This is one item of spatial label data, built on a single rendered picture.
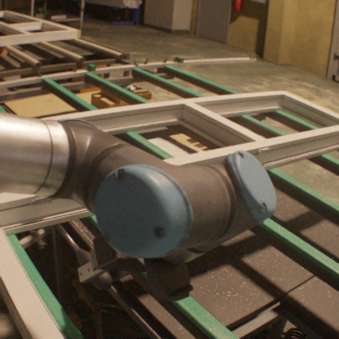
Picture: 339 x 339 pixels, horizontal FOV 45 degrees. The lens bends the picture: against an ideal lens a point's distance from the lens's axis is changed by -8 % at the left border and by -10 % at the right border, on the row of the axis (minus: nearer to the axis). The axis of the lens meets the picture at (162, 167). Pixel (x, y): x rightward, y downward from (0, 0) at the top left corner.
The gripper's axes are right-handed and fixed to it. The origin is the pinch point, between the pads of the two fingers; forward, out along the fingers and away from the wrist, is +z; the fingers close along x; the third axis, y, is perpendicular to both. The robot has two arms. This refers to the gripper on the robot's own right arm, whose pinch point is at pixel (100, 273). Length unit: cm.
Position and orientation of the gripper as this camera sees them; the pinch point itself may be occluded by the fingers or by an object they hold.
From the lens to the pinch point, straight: 74.4
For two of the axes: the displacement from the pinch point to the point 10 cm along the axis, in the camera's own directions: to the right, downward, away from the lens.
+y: -2.0, -8.6, 4.7
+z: -6.5, 4.8, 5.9
